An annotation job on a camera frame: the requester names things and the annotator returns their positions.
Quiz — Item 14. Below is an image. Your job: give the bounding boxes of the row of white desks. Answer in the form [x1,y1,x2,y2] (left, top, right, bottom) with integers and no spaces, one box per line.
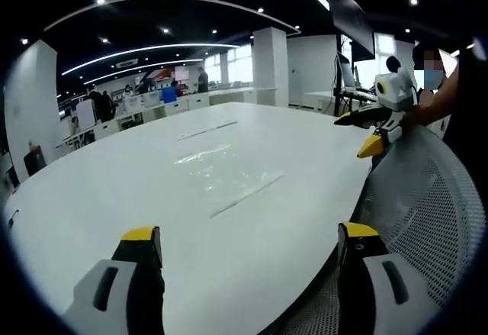
[56,85,278,149]

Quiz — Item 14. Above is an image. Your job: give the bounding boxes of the person in blue mask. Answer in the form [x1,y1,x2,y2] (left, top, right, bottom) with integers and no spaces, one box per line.
[441,35,488,160]

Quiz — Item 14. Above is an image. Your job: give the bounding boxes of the person's right hand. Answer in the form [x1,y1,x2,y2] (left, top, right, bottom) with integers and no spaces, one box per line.
[397,102,435,133]

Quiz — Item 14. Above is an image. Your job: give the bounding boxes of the black monitor stand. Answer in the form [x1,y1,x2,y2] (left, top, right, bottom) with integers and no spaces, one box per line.
[332,32,345,117]

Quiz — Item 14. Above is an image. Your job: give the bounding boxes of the clear food packaging bag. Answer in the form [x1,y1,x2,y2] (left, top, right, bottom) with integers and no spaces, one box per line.
[176,119,239,142]
[174,143,234,166]
[187,158,286,220]

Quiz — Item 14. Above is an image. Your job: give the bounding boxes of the large black monitor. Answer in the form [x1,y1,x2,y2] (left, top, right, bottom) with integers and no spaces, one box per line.
[323,0,377,61]

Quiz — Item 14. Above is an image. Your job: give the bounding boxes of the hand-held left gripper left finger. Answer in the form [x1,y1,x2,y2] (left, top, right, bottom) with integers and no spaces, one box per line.
[62,225,166,335]

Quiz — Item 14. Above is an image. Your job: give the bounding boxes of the white mesh office chair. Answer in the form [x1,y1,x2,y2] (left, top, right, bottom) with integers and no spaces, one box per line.
[280,124,487,335]

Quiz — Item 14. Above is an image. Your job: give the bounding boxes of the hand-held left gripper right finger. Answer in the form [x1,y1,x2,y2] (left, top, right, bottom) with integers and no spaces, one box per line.
[336,221,445,335]

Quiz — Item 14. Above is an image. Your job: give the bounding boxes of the open laptop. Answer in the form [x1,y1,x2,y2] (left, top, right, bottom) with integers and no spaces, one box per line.
[336,53,359,91]

